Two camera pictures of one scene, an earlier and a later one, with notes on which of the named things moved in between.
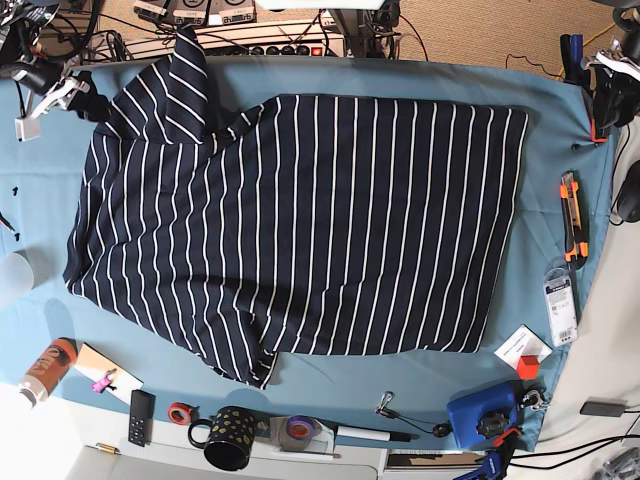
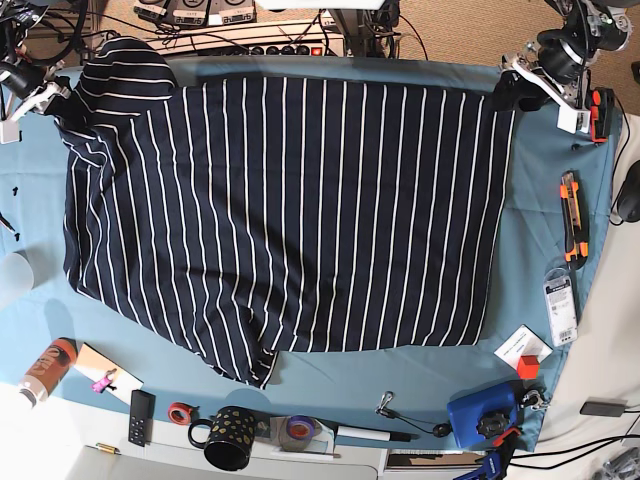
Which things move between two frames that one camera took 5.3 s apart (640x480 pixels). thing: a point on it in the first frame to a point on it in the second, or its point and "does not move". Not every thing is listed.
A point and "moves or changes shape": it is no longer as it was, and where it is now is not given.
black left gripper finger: x=615 y=99 to x=530 y=96
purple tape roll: x=301 y=427 does not move
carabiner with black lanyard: x=442 y=429 does not move
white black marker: x=376 y=434 does not move
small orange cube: x=528 y=366 does not move
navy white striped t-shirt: x=316 y=224 moves or changes shape
